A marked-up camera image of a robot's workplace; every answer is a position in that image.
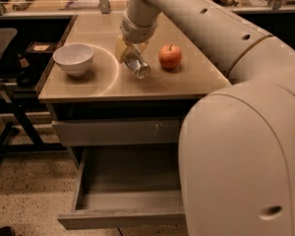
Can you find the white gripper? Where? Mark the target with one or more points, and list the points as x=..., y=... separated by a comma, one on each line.
x=137, y=32

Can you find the silver blue redbull can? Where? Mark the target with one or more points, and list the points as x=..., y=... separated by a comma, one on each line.
x=137, y=64

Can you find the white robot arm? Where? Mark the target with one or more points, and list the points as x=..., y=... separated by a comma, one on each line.
x=236, y=145

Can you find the grey drawer cabinet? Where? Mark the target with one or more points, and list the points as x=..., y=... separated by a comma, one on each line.
x=109, y=90

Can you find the closed top drawer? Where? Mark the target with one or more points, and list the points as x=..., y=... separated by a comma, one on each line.
x=113, y=132

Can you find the open middle drawer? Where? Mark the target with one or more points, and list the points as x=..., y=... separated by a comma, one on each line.
x=126, y=186

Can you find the red apple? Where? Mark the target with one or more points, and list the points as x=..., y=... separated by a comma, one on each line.
x=169, y=56

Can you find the white ceramic bowl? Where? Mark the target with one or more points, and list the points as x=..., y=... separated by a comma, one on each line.
x=74, y=59

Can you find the dark bottle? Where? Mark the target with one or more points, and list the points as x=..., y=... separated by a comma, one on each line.
x=29, y=75

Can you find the black office chair left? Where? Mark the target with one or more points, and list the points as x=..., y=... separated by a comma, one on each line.
x=0, y=92

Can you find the black shoe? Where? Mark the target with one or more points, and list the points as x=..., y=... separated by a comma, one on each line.
x=7, y=231

